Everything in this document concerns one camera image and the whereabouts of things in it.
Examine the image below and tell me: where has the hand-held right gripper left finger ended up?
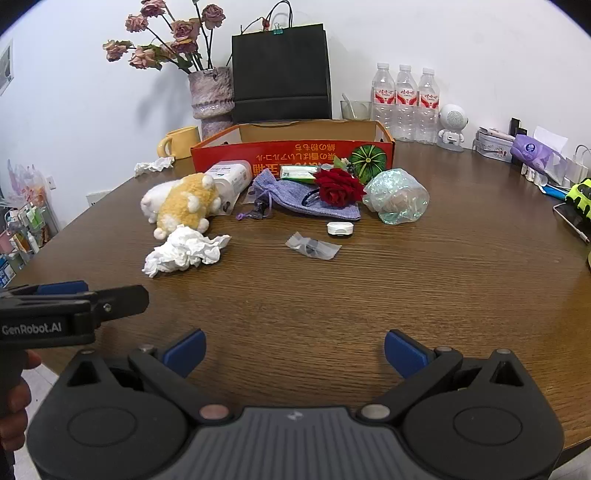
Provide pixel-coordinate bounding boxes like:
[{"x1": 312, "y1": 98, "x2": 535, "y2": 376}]
[{"x1": 60, "y1": 329, "x2": 232, "y2": 423}]

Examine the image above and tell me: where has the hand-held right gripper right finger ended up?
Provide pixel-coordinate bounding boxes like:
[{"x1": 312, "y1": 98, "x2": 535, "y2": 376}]
[{"x1": 358, "y1": 329, "x2": 536, "y2": 423}]

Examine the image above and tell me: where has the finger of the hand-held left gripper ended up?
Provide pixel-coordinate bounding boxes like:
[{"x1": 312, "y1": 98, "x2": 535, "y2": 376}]
[
  {"x1": 0, "y1": 280, "x2": 89, "y2": 302},
  {"x1": 88, "y1": 285, "x2": 150, "y2": 329}
]

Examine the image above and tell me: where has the large white tissue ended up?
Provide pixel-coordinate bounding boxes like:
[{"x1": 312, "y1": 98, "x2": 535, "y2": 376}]
[{"x1": 142, "y1": 224, "x2": 232, "y2": 278}]

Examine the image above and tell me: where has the yellow and white plush toy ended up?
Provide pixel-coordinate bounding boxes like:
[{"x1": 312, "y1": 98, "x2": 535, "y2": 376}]
[{"x1": 141, "y1": 173, "x2": 222, "y2": 240}]

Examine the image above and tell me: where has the clear wrapper with dark candy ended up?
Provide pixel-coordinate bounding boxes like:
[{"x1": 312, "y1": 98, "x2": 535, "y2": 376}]
[{"x1": 285, "y1": 231, "x2": 342, "y2": 260}]

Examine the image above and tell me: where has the iridescent plastic wrap bundle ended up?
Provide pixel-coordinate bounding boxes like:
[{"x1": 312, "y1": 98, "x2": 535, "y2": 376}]
[{"x1": 362, "y1": 168, "x2": 430, "y2": 226}]

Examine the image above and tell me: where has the white bottle pack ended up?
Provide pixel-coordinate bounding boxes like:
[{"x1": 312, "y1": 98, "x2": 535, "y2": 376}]
[{"x1": 203, "y1": 160, "x2": 254, "y2": 215}]

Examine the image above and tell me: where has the red rose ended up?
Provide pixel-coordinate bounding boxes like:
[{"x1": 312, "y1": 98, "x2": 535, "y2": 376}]
[{"x1": 314, "y1": 157, "x2": 368, "y2": 206}]

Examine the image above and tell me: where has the purple drawstring pouch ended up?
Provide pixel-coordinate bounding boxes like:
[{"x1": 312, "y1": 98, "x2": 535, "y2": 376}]
[{"x1": 236, "y1": 168, "x2": 362, "y2": 221}]

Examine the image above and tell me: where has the green tissue pack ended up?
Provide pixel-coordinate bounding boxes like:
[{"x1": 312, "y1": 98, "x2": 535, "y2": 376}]
[{"x1": 279, "y1": 165, "x2": 319, "y2": 181}]

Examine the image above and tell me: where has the red cardboard box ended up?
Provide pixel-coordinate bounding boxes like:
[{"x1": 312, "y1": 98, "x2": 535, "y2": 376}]
[{"x1": 191, "y1": 121, "x2": 396, "y2": 183}]

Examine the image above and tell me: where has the rack of colourful items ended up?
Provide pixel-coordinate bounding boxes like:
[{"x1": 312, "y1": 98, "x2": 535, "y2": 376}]
[{"x1": 0, "y1": 159, "x2": 61, "y2": 287}]

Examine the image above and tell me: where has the person's left hand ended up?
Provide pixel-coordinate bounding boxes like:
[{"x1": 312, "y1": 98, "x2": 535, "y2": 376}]
[{"x1": 0, "y1": 350, "x2": 43, "y2": 455}]

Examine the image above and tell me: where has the small crumpled white tissue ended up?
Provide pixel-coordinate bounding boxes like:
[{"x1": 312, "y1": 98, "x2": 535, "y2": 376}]
[{"x1": 134, "y1": 156, "x2": 176, "y2": 177}]

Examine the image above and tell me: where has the yellow mug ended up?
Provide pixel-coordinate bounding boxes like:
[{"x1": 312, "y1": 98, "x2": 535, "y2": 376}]
[{"x1": 157, "y1": 126, "x2": 202, "y2": 160}]

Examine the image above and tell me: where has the silver phone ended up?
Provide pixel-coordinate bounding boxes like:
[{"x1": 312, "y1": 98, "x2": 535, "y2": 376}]
[{"x1": 553, "y1": 202, "x2": 591, "y2": 245}]

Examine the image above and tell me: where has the patterned tin box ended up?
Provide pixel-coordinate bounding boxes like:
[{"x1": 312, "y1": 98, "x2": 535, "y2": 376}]
[{"x1": 473, "y1": 127, "x2": 515, "y2": 162}]

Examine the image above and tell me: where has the green and black toy car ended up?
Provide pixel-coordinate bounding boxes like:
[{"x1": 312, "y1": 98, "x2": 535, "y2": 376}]
[{"x1": 564, "y1": 178, "x2": 591, "y2": 220}]

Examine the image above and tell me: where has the white robot figure speaker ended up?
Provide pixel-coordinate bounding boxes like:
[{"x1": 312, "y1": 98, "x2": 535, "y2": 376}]
[{"x1": 436, "y1": 104, "x2": 471, "y2": 152}]

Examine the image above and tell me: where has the purple tissue pack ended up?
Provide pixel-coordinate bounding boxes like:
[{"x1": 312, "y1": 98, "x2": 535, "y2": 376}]
[{"x1": 512, "y1": 126, "x2": 570, "y2": 185}]

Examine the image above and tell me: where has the clear water bottle red label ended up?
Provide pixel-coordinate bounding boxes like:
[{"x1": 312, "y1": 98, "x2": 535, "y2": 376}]
[
  {"x1": 416, "y1": 68, "x2": 440, "y2": 145},
  {"x1": 372, "y1": 62, "x2": 397, "y2": 134},
  {"x1": 394, "y1": 65, "x2": 419, "y2": 142}
]

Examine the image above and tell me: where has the clear drinking glass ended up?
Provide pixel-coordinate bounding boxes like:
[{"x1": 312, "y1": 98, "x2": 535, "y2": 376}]
[{"x1": 341, "y1": 99, "x2": 373, "y2": 121}]

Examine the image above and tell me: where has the dried pink flower bouquet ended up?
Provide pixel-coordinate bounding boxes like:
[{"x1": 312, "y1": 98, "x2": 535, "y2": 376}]
[{"x1": 102, "y1": 0, "x2": 227, "y2": 75}]

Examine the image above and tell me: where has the wall picture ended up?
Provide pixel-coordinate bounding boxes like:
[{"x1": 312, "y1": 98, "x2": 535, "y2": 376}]
[{"x1": 0, "y1": 39, "x2": 14, "y2": 95}]

